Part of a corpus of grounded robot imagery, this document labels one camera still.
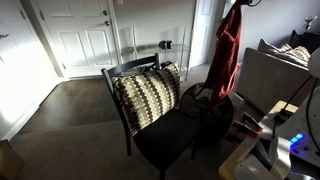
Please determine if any red t-shirt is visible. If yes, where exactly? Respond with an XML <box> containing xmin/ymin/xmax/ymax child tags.
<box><xmin>203</xmin><ymin>0</ymin><xmax>244</xmax><ymax>105</ymax></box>

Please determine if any black mesh bag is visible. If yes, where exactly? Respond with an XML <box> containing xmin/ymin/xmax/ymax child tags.
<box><xmin>178</xmin><ymin>82</ymin><xmax>235</xmax><ymax>148</ymax></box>

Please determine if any grey sofa cushion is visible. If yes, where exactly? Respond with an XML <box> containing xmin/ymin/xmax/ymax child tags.
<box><xmin>257</xmin><ymin>38</ymin><xmax>295</xmax><ymax>57</ymax></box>

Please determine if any small desk lamp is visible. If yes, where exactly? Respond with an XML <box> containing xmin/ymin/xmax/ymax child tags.
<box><xmin>302</xmin><ymin>15</ymin><xmax>318</xmax><ymax>33</ymax></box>

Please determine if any dark side furniture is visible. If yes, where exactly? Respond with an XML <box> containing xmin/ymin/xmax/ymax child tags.
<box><xmin>289</xmin><ymin>29</ymin><xmax>320</xmax><ymax>54</ymax></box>

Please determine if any patterned sofa cushion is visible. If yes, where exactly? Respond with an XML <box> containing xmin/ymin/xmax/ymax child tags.
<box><xmin>288</xmin><ymin>45</ymin><xmax>313</xmax><ymax>65</ymax></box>

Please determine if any grey sofa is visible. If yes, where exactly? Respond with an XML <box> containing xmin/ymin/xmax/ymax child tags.
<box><xmin>235</xmin><ymin>46</ymin><xmax>320</xmax><ymax>116</ymax></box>

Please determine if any dark sneaker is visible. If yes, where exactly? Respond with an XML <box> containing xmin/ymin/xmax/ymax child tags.
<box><xmin>159</xmin><ymin>60</ymin><xmax>173</xmax><ymax>69</ymax></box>

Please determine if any small black adapter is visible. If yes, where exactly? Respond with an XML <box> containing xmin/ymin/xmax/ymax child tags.
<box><xmin>274</xmin><ymin>108</ymin><xmax>292</xmax><ymax>123</ymax></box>

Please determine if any zigzag patterned pillow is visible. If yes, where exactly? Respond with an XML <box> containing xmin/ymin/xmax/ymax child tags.
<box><xmin>111</xmin><ymin>62</ymin><xmax>182</xmax><ymax>137</ymax></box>

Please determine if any black wooden chair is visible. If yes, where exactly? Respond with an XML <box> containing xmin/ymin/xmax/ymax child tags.
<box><xmin>100</xmin><ymin>52</ymin><xmax>203</xmax><ymax>180</ymax></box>

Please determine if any white plastic device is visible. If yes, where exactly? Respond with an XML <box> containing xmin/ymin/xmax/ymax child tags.
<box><xmin>233</xmin><ymin>136</ymin><xmax>293</xmax><ymax>180</ymax></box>

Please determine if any white panel door with knob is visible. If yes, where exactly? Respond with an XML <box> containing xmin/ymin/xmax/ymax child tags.
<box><xmin>34</xmin><ymin>0</ymin><xmax>119</xmax><ymax>79</ymax></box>

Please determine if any white door with lever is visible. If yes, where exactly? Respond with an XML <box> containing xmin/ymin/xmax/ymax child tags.
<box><xmin>0</xmin><ymin>0</ymin><xmax>60</xmax><ymax>139</ymax></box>

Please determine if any black base cable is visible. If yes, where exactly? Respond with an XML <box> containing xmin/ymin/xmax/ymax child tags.
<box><xmin>304</xmin><ymin>86</ymin><xmax>320</xmax><ymax>157</ymax></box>
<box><xmin>271</xmin><ymin>74</ymin><xmax>314</xmax><ymax>139</ymax></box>

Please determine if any metal wire shoe rack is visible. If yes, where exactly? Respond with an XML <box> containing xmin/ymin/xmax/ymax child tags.
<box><xmin>118</xmin><ymin>25</ymin><xmax>193</xmax><ymax>83</ymax></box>

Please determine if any orange handled black clamp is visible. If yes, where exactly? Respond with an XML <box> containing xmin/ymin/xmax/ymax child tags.
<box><xmin>240</xmin><ymin>111</ymin><xmax>264</xmax><ymax>132</ymax></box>
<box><xmin>231</xmin><ymin>120</ymin><xmax>259</xmax><ymax>138</ymax></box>

